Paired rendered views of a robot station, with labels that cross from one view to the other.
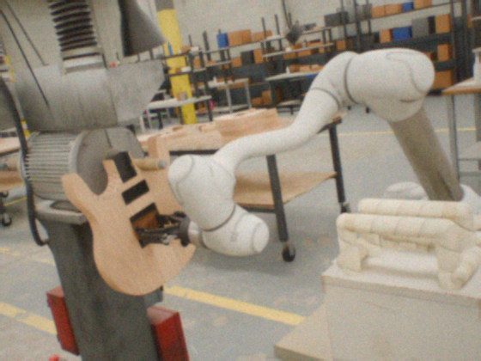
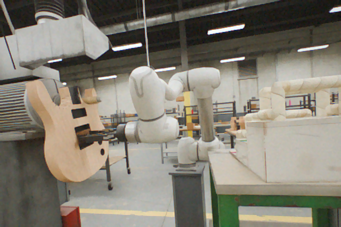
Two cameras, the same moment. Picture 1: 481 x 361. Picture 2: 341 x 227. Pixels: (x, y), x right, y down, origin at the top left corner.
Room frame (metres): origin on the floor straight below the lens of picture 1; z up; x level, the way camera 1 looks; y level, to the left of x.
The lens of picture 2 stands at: (0.65, 0.35, 1.12)
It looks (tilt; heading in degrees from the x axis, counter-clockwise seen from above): 3 degrees down; 328
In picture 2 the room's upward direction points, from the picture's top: 4 degrees counter-clockwise
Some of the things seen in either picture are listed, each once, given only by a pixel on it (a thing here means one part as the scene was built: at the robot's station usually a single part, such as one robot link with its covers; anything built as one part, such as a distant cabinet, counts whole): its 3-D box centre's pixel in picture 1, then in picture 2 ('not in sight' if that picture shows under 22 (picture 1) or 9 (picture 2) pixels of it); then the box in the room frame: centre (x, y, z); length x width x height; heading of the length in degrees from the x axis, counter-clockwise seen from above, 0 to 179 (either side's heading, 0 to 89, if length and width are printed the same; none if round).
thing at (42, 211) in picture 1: (80, 204); (21, 135); (1.79, 0.54, 1.11); 0.36 x 0.24 x 0.04; 46
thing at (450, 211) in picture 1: (410, 209); (292, 89); (0.89, -0.29, 1.20); 0.20 x 0.03 x 0.03; 49
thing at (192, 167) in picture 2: not in sight; (185, 164); (1.80, -0.55, 0.73); 0.22 x 0.18 x 0.06; 39
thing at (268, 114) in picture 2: (356, 252); (267, 114); (0.92, -0.19, 1.12); 0.11 x 0.03 x 0.03; 140
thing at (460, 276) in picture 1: (465, 264); (338, 108); (0.79, -0.34, 1.12); 0.11 x 0.03 x 0.03; 140
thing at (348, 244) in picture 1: (349, 247); (278, 104); (0.88, -0.17, 1.15); 0.03 x 0.03 x 0.09
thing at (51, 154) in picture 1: (82, 163); (29, 107); (1.75, 0.49, 1.25); 0.41 x 0.27 x 0.26; 46
